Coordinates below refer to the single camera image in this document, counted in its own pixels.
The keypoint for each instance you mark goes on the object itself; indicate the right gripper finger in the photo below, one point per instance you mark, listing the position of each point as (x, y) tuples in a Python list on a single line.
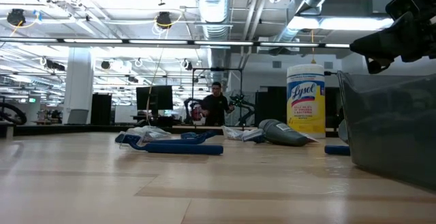
[(376, 66), (388, 45)]

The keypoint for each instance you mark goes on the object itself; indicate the background black robot arm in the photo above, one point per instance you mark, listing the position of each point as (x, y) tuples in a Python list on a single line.
[(242, 102)]

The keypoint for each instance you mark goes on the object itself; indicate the bright ceiling light panel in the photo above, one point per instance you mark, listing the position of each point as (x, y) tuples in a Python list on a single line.
[(340, 23)]

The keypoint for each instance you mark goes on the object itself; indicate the dark smoke plastic bin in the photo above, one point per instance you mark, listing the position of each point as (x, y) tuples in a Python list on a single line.
[(391, 132)]

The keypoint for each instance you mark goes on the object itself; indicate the Lysol wipes canister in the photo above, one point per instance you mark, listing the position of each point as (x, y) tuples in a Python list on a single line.
[(306, 108)]

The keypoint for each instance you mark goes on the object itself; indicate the black partition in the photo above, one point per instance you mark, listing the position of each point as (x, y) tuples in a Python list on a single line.
[(270, 108)]

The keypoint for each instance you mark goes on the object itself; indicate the person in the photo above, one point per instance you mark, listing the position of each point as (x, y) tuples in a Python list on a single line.
[(216, 110)]

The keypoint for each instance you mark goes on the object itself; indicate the red background object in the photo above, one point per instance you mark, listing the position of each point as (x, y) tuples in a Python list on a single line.
[(197, 113)]

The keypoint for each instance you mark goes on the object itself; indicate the black monitor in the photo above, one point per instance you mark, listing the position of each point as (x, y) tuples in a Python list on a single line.
[(155, 97)]

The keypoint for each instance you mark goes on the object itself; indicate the black cabinet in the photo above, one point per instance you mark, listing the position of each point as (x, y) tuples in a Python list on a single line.
[(101, 110)]

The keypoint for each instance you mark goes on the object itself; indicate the long ceiling light strip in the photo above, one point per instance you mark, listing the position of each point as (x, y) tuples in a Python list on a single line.
[(85, 41)]

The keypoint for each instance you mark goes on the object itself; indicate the white building column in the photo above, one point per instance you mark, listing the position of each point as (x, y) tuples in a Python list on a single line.
[(78, 81)]

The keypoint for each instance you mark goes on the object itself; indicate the grey floor box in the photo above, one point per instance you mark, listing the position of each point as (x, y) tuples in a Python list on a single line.
[(78, 116)]

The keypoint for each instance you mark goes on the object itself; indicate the thin black rig frame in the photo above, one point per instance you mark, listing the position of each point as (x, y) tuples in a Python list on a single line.
[(218, 69)]

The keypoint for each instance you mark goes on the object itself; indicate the silver ribbed air duct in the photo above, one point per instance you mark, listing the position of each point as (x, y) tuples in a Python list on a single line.
[(214, 9)]

